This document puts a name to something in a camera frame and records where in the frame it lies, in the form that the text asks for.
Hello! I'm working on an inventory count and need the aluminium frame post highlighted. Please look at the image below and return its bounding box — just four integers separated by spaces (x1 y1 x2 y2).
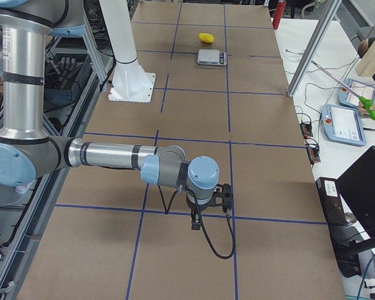
287 0 342 98

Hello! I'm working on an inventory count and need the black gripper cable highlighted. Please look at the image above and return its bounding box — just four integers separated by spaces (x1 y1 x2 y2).
157 184 236 259

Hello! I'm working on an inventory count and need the brown paper table cover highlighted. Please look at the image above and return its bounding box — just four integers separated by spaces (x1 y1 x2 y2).
18 1 345 299

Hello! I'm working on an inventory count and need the white camera pillar with base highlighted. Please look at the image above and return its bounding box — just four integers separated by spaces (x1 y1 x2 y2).
99 0 156 103

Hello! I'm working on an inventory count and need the red cylinder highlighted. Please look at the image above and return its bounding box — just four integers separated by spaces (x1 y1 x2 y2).
272 0 286 30

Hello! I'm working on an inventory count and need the far blue teach pendant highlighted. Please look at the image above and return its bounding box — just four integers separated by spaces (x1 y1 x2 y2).
337 78 375 108

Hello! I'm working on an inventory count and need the upper orange black connector module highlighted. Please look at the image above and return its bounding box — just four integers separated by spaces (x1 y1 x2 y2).
297 112 313 138

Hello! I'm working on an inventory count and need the black monitor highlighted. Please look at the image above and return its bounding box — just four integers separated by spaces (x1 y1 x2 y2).
337 146 375 238

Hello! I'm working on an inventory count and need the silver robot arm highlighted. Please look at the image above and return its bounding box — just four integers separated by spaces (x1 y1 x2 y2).
0 1 219 230

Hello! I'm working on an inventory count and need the near blue teach pendant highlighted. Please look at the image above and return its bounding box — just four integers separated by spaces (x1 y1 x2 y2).
321 104 366 147

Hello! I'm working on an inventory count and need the blue teach pendant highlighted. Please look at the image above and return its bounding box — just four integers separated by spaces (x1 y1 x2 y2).
337 78 375 108
321 104 366 147

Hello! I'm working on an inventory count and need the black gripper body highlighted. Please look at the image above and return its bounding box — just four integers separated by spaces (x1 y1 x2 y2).
186 191 218 214

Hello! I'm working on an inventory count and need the green handled reacher grabber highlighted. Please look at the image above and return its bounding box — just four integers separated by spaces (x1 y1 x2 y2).
311 60 375 121

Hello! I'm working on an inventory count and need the black box with label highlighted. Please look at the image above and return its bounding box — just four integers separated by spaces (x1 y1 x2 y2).
316 177 348 226

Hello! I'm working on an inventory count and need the yellow mango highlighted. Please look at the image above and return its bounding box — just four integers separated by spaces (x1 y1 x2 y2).
199 32 215 44

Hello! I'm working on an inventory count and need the silver digital kitchen scale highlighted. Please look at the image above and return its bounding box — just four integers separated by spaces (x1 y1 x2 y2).
197 49 228 66

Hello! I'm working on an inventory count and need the operator hand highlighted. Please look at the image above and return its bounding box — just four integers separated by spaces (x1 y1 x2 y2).
357 103 375 116

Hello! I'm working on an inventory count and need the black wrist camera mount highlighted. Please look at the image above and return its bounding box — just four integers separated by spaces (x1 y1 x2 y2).
213 183 234 216

